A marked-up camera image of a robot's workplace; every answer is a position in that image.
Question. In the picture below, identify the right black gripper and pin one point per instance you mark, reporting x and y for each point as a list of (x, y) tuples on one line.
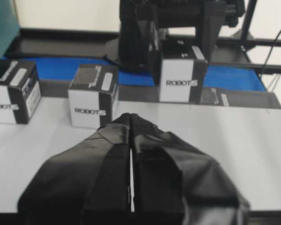
[(143, 21)]

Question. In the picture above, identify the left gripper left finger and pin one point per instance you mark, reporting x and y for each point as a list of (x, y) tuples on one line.
[(88, 184)]

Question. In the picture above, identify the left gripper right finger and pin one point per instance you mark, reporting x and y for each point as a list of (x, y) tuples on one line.
[(177, 184)]

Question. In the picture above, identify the black dynamixel box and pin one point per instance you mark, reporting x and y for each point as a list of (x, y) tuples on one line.
[(183, 71), (93, 94), (19, 91), (214, 96)]

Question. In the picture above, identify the black metal frame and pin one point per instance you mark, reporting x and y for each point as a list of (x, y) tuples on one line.
[(232, 51)]

